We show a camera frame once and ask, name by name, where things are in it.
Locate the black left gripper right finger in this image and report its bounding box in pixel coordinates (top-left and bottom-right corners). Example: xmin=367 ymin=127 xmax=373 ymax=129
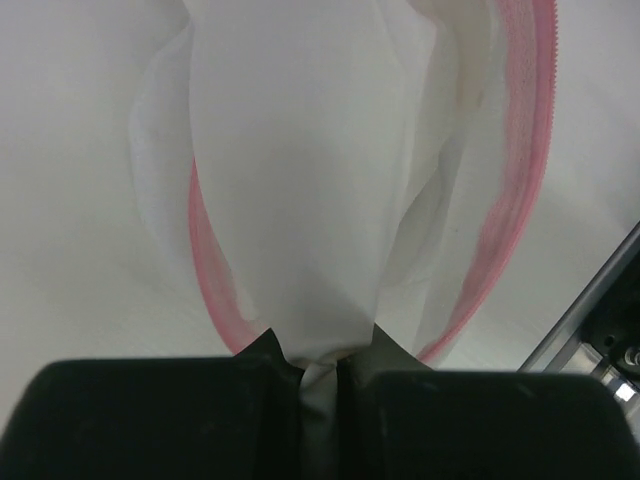
xmin=337 ymin=329 xmax=639 ymax=479

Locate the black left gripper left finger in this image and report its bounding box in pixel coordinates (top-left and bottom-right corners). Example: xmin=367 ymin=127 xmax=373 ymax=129
xmin=1 ymin=332 xmax=302 ymax=479

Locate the white mesh laundry bag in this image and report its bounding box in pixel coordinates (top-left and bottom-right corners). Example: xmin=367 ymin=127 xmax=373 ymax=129
xmin=129 ymin=1 xmax=557 ymax=361

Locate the white bra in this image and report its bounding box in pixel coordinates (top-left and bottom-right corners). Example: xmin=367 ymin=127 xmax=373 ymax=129
xmin=187 ymin=0 xmax=494 ymax=386

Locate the aluminium mounting rail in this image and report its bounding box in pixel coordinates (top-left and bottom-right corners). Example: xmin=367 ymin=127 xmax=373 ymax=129
xmin=520 ymin=227 xmax=639 ymax=435

